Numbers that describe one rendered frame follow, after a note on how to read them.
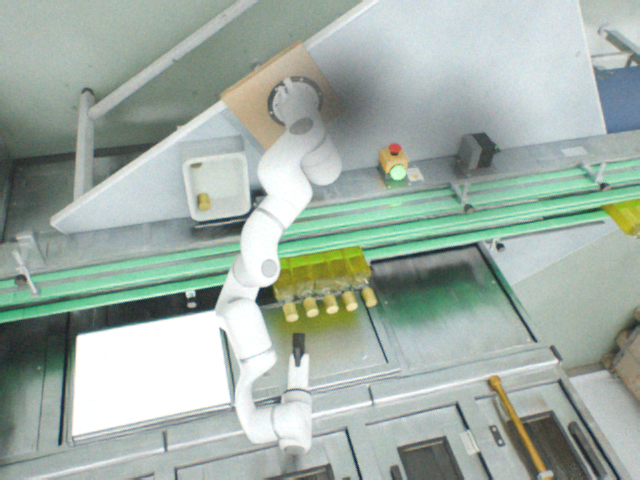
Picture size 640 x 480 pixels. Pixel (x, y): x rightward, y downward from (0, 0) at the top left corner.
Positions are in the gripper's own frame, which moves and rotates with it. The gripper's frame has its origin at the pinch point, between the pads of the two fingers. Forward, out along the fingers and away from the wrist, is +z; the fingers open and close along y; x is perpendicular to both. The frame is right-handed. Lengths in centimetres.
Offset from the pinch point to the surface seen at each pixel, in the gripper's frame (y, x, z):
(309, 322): -12.6, -2.8, 16.7
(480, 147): 23, -55, 58
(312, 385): -11.8, -3.9, -5.1
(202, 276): -3.4, 29.8, 26.2
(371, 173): 16, -21, 54
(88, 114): 11, 78, 89
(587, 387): -312, -245, 172
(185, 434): -12.6, 28.5, -19.2
